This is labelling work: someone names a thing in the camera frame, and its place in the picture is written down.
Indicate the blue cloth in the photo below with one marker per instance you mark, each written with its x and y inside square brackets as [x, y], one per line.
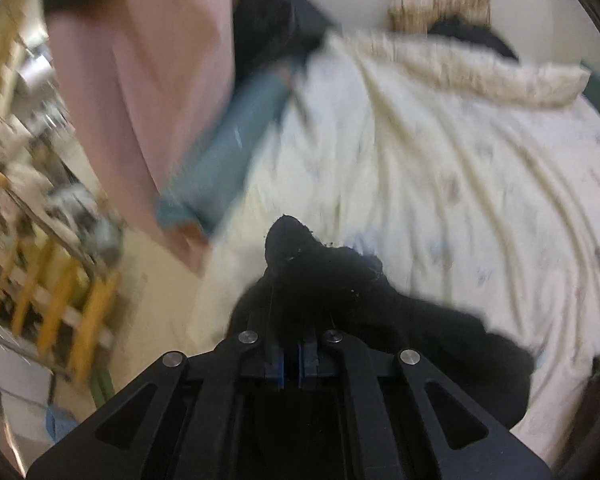
[230, 145]

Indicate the black pants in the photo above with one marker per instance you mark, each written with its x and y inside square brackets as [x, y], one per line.
[340, 290]

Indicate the brown woven cloth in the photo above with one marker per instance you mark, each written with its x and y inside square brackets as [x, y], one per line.
[415, 12]

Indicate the dark cloth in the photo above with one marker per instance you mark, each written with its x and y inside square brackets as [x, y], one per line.
[465, 32]

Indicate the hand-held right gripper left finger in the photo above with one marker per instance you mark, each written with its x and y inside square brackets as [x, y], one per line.
[267, 360]

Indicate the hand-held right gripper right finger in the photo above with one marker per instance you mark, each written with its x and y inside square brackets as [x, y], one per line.
[310, 360]

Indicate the wooden rack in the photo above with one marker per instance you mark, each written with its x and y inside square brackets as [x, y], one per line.
[55, 300]

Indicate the white printed blanket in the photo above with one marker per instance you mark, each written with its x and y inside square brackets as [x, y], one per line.
[430, 160]

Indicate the green plastic item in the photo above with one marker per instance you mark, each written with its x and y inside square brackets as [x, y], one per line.
[102, 387]

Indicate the pink hanging cloth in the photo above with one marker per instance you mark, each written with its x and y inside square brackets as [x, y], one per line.
[130, 85]

